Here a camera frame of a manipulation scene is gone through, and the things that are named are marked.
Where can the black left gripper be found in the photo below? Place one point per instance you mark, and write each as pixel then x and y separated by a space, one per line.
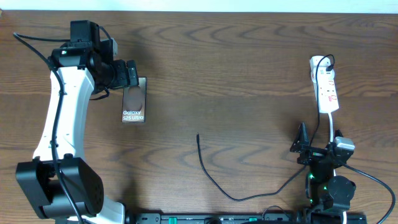
pixel 123 77

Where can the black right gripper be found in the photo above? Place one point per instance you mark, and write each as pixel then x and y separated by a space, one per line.
pixel 313 154

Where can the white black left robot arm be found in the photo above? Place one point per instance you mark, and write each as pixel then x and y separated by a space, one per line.
pixel 57 182

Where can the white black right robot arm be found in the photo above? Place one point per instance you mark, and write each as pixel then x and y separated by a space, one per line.
pixel 329 194

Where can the white USB charger plug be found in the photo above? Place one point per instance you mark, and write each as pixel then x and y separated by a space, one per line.
pixel 319 65

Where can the white power strip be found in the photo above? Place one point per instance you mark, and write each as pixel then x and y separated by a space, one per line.
pixel 325 93

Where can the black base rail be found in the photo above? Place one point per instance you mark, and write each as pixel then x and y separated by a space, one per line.
pixel 270 217

